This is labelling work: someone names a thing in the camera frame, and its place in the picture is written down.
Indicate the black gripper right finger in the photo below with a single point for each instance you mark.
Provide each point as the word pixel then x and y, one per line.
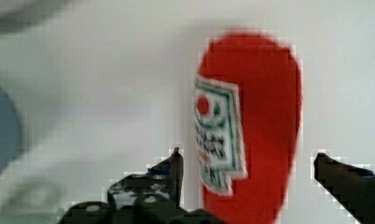
pixel 352 187

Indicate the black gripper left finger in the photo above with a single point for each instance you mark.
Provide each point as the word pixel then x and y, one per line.
pixel 150 198

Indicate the red plush ketchup bottle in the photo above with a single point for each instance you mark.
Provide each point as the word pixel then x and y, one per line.
pixel 247 109

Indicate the lilac round plate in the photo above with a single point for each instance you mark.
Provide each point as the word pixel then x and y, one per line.
pixel 16 15

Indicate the blue bowl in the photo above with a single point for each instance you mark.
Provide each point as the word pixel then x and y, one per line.
pixel 10 132

